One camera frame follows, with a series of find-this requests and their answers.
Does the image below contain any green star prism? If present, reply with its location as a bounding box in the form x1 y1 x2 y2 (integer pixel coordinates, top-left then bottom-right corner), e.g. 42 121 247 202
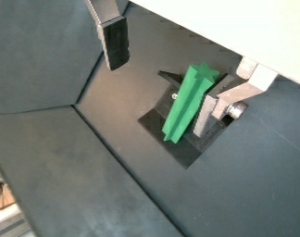
161 62 219 143

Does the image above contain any black curved fixture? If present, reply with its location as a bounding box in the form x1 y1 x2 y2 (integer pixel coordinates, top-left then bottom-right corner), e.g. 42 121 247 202
137 70 247 168

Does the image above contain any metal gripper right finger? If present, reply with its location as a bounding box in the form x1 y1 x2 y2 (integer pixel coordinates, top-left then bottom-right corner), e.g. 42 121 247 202
192 57 276 137

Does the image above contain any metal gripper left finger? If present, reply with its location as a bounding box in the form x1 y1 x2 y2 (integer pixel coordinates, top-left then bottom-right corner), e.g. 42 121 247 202
84 0 129 70

